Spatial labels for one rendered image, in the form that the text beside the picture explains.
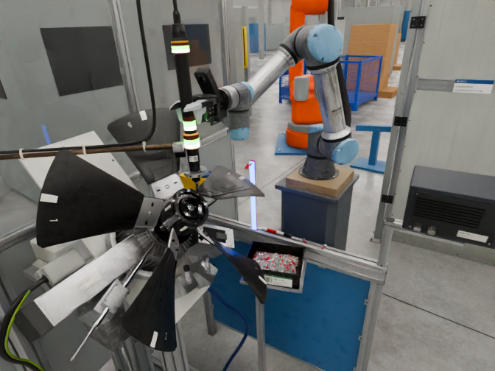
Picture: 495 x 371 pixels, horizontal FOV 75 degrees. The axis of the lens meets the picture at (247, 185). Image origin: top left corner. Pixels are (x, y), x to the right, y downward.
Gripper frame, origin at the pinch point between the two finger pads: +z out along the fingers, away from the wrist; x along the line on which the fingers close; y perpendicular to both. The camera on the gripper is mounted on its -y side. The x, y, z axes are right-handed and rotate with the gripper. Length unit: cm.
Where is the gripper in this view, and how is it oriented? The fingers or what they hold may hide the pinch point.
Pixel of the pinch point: (180, 106)
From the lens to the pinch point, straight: 90.6
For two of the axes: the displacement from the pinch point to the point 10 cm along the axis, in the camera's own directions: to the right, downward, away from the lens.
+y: 0.3, 9.0, 4.4
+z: -5.0, 4.0, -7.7
